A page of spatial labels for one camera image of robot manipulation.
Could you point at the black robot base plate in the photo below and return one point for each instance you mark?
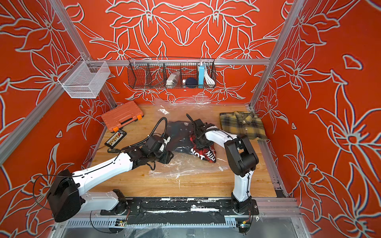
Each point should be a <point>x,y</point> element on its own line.
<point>179,210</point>

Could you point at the olive plaid shirt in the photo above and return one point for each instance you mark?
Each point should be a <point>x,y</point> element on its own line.
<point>243,123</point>

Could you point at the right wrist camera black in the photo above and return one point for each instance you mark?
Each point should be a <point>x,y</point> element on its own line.
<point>199,125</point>

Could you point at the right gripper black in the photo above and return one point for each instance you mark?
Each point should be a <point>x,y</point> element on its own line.
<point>197,139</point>

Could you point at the clear plastic vacuum bag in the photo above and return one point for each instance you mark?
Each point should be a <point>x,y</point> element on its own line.
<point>186,164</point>

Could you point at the black screwdriver bit holder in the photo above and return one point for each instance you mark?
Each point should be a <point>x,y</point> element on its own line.
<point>115,139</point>

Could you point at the dark blue round object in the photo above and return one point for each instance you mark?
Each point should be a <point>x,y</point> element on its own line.
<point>191,82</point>

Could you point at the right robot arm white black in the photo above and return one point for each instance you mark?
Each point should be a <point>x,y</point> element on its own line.
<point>241,157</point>

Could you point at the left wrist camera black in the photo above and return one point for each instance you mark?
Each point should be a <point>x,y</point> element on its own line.
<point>157,144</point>

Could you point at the black yellow screwdriver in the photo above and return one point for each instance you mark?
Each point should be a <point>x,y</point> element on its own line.
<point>115,151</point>

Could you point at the red black plaid shirt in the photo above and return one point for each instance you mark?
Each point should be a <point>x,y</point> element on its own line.
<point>203,152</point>

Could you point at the grey bagged item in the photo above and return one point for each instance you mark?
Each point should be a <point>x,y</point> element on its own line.
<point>173,80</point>

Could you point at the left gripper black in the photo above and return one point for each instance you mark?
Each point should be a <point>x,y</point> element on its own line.
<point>167,157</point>

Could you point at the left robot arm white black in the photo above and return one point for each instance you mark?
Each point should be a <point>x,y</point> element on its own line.
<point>69,193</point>

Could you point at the white cable duct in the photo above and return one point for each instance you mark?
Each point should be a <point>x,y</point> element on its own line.
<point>118,223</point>

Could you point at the black wire wall basket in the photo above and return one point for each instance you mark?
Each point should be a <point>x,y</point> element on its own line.
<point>144,73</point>

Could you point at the clear plastic wall bin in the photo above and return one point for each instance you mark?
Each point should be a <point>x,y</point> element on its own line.
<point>85,80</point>

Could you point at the orange tool case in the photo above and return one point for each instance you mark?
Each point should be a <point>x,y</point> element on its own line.
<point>121,116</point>

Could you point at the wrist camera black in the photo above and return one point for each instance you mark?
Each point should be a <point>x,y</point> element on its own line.
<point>157,144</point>
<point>199,125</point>

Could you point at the light blue box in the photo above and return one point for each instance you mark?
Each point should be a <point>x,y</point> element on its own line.
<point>201,72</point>

